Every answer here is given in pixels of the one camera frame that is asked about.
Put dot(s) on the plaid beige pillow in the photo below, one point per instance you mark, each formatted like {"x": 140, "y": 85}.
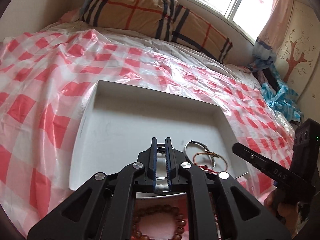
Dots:
{"x": 125, "y": 5}
{"x": 197, "y": 27}

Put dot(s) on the clear crumpled plastic sheet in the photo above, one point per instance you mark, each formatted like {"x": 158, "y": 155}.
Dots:
{"x": 285, "y": 121}

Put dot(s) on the pink cloth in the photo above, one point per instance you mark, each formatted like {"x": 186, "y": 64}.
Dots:
{"x": 71, "y": 16}

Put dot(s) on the dark clothes pile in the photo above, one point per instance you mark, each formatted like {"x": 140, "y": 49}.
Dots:
{"x": 265, "y": 72}

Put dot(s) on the red white checkered plastic sheet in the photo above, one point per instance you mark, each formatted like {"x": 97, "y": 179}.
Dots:
{"x": 37, "y": 92}

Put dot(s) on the silver bangle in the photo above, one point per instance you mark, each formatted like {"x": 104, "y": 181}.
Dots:
{"x": 192, "y": 143}

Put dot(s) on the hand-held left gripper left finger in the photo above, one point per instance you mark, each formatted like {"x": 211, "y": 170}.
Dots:
{"x": 154, "y": 165}

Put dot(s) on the person's right hand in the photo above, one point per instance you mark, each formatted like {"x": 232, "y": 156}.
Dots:
{"x": 285, "y": 210}

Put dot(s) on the blue checkered plastic sheet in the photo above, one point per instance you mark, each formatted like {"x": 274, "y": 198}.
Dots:
{"x": 282, "y": 97}

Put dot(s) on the white shallow cardboard box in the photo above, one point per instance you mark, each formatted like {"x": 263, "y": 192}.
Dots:
{"x": 125, "y": 130}

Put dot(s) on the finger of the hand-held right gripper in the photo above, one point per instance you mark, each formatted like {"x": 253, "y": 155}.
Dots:
{"x": 265, "y": 163}

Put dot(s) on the pink patterned curtain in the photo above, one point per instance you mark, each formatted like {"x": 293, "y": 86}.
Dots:
{"x": 275, "y": 22}

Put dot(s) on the wardrobe with tree decal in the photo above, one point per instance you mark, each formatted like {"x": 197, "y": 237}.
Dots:
{"x": 302, "y": 47}

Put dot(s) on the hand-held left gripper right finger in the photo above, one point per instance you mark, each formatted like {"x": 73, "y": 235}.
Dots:
{"x": 168, "y": 165}

